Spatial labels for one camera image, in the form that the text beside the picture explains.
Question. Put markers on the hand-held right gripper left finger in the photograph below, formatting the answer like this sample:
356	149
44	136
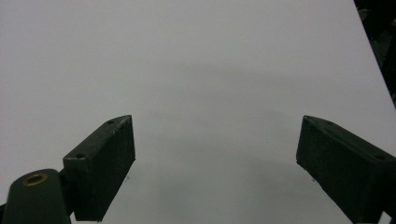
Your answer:
99	168

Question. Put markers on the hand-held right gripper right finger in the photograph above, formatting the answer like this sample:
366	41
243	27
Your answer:
345	168

